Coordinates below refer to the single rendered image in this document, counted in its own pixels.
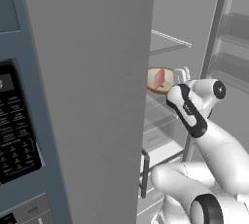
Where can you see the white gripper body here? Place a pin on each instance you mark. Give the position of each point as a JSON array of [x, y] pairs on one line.
[[181, 76]]

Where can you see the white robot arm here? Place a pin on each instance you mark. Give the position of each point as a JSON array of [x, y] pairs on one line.
[[220, 150]]

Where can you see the glass fridge shelf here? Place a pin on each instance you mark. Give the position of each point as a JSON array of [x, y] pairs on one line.
[[165, 41]]

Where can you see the grey fridge door with racks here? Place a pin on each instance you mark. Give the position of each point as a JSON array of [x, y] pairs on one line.
[[231, 39]]

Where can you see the grey fridge cabinet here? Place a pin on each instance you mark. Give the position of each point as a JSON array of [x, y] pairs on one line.
[[184, 10]]

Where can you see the clear fridge drawer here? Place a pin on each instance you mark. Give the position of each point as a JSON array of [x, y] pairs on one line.
[[159, 140]]

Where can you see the grey plain fridge door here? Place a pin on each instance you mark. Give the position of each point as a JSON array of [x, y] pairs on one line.
[[94, 98]]

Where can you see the pink raw steak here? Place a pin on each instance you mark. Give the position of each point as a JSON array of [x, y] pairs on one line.
[[159, 78]]

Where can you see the black microwave control panel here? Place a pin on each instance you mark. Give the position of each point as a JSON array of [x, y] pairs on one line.
[[14, 127]]

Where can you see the grey oven control panel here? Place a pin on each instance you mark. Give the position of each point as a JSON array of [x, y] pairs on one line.
[[29, 210]]

